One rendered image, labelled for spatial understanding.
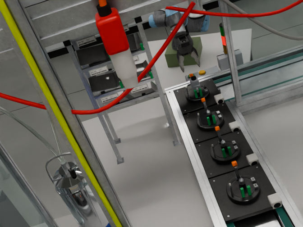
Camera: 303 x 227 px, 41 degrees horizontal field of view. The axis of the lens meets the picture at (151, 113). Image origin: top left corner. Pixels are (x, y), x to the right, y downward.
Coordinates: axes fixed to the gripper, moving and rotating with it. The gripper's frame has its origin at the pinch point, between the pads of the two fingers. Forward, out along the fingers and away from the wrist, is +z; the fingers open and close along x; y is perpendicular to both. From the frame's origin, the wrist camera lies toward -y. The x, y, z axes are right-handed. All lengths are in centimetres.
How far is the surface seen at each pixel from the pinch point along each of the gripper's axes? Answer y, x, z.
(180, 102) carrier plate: 11.2, 10.8, 15.8
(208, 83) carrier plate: 18.2, -8.6, 10.0
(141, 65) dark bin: -24.1, 25.2, -5.7
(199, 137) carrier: -14.1, 8.4, 36.6
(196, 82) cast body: 4.1, -0.8, 8.2
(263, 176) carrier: -42, -10, 59
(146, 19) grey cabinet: 297, 4, -113
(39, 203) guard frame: -44, 86, 41
